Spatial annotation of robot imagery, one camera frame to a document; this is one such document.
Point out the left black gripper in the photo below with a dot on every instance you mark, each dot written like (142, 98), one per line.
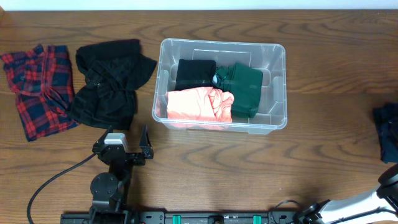
(145, 153)

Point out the pink garment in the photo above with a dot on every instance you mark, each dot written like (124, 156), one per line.
(195, 108)

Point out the clear plastic storage bin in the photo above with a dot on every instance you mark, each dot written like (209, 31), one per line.
(268, 58)

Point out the black taped garment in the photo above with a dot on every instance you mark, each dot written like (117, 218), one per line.
(194, 73)

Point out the green garment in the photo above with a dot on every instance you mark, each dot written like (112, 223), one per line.
(245, 84)

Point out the navy taped garment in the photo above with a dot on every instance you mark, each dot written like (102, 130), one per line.
(385, 119)

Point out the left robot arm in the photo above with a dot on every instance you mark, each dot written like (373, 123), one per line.
(110, 189)

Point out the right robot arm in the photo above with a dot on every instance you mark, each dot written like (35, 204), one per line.
(376, 205)

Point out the black crumpled garment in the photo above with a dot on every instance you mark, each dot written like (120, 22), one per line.
(113, 72)

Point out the red navy plaid shirt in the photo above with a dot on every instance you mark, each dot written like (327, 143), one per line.
(42, 80)

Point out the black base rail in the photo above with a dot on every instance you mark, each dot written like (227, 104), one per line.
(178, 218)

